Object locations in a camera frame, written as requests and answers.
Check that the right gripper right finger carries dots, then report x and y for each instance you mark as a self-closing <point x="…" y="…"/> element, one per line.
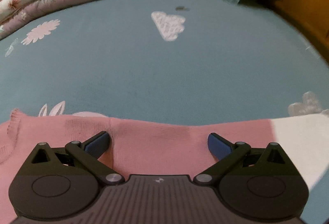
<point x="254" y="183"/>

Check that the wooden headboard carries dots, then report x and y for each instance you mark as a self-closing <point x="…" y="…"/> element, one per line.
<point x="311" y="16"/>

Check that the teal floral bed sheet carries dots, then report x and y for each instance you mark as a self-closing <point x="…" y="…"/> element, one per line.
<point x="175" y="62"/>

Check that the pink and white knit sweater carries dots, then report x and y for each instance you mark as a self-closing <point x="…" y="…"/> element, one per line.
<point x="140" y="147"/>

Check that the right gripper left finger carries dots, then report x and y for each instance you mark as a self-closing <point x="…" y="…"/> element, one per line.
<point x="55" y="183"/>

